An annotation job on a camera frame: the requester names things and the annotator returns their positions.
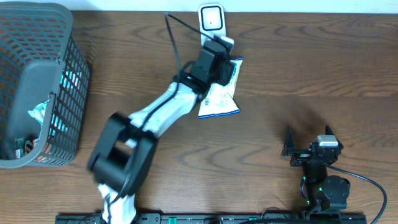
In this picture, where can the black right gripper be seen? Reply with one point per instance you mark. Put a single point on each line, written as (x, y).
(301, 155)

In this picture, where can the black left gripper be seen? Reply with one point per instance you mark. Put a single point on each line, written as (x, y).
(226, 73)

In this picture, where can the dark snack packet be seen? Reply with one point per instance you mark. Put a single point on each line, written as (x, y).
(23, 146)

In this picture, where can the yellow snack packet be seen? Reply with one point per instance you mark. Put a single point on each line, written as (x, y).
(219, 100)

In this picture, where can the white barcode scanner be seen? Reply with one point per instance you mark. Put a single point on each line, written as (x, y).
(211, 19)

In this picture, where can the grey plastic mesh basket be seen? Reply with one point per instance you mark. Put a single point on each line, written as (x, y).
(40, 61)

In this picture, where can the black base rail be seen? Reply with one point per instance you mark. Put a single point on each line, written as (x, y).
(273, 217)

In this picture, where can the light green snack packet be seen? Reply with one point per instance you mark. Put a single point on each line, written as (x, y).
(38, 113)

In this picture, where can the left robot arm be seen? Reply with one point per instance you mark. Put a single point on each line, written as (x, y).
(125, 149)

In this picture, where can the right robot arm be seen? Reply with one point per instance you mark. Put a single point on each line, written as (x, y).
(325, 194)

